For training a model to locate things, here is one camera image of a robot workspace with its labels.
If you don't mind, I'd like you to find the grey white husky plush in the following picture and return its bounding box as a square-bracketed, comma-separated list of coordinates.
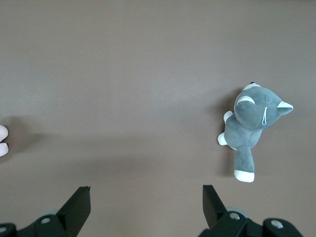
[217, 81, 294, 184]

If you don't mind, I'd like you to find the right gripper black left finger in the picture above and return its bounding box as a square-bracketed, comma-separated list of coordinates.
[17, 186, 91, 237]

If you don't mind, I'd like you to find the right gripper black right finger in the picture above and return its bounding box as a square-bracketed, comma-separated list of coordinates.
[198, 185, 303, 237]

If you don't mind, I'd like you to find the light pink plush puppy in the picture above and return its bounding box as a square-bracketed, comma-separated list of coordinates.
[0, 124, 10, 158]

